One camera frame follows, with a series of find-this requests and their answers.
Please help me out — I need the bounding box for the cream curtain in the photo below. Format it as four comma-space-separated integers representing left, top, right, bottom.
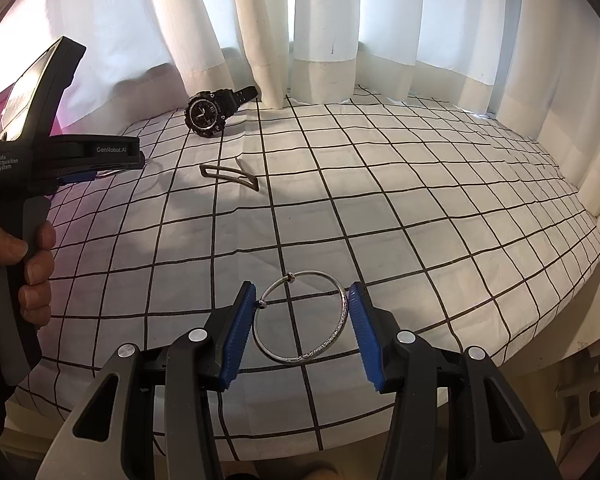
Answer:
145, 0, 600, 221

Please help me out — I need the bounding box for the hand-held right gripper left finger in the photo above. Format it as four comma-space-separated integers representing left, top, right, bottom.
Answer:
35, 280, 258, 480

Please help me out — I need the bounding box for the person's left hand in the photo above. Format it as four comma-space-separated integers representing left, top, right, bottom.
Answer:
0, 221, 57, 367

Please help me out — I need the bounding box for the black wrist watch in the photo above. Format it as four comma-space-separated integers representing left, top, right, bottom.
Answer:
184, 85, 260, 138

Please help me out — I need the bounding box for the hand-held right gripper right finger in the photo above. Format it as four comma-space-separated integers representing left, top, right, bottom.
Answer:
347, 281, 563, 480

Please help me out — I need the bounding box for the white sheer curtain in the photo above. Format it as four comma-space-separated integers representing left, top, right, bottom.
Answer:
0, 0, 241, 131

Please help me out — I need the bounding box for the black checked white tablecloth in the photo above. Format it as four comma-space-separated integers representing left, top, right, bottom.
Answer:
10, 85, 600, 463

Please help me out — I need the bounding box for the grey metal hair clip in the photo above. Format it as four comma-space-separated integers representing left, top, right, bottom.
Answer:
199, 156, 260, 193

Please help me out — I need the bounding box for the engraved silver bangle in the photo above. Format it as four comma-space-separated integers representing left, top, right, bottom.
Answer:
252, 270, 352, 365

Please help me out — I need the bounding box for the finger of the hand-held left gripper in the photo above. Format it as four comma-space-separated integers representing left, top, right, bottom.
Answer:
45, 133, 147, 185

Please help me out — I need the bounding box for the grey metal rack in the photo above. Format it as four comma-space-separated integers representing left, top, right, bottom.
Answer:
555, 347, 600, 423

